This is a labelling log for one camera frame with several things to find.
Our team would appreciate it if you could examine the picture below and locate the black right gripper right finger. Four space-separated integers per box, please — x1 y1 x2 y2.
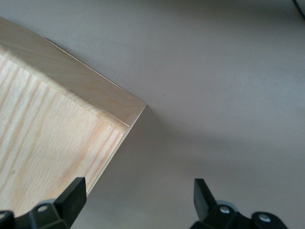
190 178 288 229

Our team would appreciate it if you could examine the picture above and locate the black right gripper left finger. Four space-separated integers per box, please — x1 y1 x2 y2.
0 177 87 229

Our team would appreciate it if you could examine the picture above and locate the light wooden drawer cabinet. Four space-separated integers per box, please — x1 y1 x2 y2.
0 16 147 217

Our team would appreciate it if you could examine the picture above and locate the black looped floor cable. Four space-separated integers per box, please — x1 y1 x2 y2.
292 0 305 19

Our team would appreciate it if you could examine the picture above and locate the brown paper table cover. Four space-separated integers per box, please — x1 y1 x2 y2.
0 0 305 229

